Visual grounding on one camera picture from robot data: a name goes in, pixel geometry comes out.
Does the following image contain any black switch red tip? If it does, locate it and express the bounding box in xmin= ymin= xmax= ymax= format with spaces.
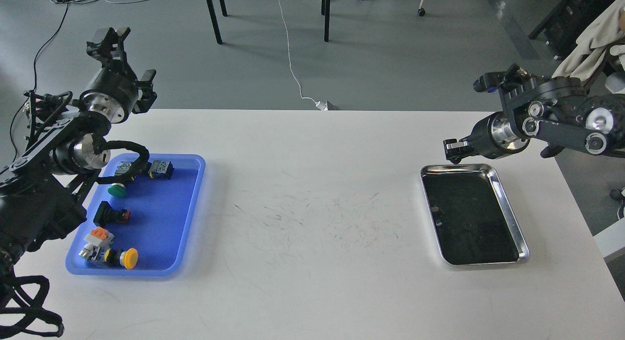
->
xmin=93 ymin=201 xmax=131 ymax=227

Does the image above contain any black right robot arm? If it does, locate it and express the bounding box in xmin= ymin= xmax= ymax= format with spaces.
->
xmin=443 ymin=64 xmax=625 ymax=164

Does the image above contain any yellow push button switch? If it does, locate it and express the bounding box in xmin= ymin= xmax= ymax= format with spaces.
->
xmin=79 ymin=247 xmax=139 ymax=270

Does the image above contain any green push button switch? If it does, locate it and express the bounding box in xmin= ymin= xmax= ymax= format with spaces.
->
xmin=107 ymin=178 xmax=134 ymax=198

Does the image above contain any black table leg left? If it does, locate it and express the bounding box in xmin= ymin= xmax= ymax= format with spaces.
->
xmin=206 ymin=0 xmax=228 ymax=45

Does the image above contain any red push button switch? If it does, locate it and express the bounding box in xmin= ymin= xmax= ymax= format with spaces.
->
xmin=114 ymin=161 xmax=143 ymax=177

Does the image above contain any black blue contact block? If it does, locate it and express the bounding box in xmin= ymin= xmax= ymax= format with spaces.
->
xmin=147 ymin=160 xmax=174 ymax=180

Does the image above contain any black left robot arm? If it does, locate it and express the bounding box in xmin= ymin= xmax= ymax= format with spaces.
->
xmin=0 ymin=27 xmax=158 ymax=339

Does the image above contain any blue plastic tray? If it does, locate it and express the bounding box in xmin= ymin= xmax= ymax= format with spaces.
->
xmin=65 ymin=153 xmax=206 ymax=277

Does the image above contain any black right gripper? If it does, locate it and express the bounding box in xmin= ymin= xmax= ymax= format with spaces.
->
xmin=443 ymin=111 xmax=530 ymax=164

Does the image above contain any black table leg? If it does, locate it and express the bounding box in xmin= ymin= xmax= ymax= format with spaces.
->
xmin=321 ymin=0 xmax=331 ymax=43
xmin=206 ymin=0 xmax=228 ymax=45

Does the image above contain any beige cloth on chair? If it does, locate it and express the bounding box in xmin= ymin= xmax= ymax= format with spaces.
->
xmin=552 ymin=6 xmax=624 ymax=83

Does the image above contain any black cabinet in corner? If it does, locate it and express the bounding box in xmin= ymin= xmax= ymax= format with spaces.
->
xmin=528 ymin=0 xmax=616 ymax=60

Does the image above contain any shiny metal tray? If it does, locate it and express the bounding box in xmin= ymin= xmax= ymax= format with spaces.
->
xmin=420 ymin=164 xmax=530 ymax=267

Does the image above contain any orange grey terminal block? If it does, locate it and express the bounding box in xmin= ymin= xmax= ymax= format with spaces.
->
xmin=84 ymin=226 xmax=115 ymax=247

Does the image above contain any black cable on floor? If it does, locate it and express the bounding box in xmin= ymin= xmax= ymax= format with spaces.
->
xmin=9 ymin=3 xmax=70 ymax=150

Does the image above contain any black table leg right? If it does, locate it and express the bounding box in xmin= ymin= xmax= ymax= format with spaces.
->
xmin=321 ymin=0 xmax=331 ymax=43

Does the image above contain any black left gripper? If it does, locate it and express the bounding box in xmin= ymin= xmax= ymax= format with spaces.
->
xmin=80 ymin=27 xmax=158 ymax=124

